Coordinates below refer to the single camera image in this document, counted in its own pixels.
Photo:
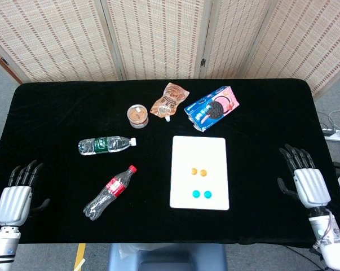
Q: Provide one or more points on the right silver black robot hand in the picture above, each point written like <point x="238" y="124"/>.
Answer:
<point x="312" y="186"/>

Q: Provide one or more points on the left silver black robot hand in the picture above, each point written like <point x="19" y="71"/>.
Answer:
<point x="14" y="204"/>

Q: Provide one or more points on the cyan button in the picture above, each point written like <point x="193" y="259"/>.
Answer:
<point x="207" y="194"/>
<point x="196" y="193"/>

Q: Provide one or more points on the orange button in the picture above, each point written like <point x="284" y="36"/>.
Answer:
<point x="203" y="172"/>
<point x="194" y="171"/>

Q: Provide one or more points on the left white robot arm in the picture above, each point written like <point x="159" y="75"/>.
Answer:
<point x="3" y="247"/>

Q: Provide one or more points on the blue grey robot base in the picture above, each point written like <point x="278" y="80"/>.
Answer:
<point x="169" y="258"/>

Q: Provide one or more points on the white rectangular board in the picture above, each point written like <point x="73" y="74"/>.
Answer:
<point x="199" y="152"/>

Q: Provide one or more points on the white power strip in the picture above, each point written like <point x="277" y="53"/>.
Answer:
<point x="337" y="136"/>

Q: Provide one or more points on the red label cola bottle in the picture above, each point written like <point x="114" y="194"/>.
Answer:
<point x="110" y="192"/>

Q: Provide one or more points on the green label water bottle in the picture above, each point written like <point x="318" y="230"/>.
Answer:
<point x="105" y="145"/>

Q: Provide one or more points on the black velvet tablecloth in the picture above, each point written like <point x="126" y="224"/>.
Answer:
<point x="74" y="113"/>

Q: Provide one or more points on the blue pink cookie box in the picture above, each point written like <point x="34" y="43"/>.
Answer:
<point x="212" y="108"/>

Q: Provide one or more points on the black screen hinge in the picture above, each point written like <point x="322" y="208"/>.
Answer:
<point x="202" y="62"/>
<point x="4" y="60"/>

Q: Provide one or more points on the clear jar brown contents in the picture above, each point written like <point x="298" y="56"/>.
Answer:
<point x="137" y="115"/>

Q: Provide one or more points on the brown spout pouch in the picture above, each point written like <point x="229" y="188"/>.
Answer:
<point x="169" y="100"/>

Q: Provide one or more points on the woven bamboo folding screen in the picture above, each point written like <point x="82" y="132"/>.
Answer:
<point x="158" y="36"/>

